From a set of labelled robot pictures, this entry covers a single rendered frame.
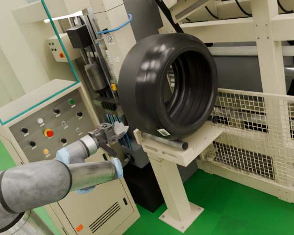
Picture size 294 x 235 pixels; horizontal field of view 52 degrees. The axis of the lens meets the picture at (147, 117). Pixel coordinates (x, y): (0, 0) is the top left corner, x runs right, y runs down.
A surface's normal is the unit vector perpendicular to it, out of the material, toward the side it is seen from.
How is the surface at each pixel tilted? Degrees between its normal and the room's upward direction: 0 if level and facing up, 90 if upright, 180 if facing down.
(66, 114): 90
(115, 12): 90
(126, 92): 69
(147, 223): 0
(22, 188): 61
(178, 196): 90
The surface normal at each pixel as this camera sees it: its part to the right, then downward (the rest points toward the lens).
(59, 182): 0.79, -0.14
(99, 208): 0.66, 0.16
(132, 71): -0.71, -0.21
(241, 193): -0.29, -0.84
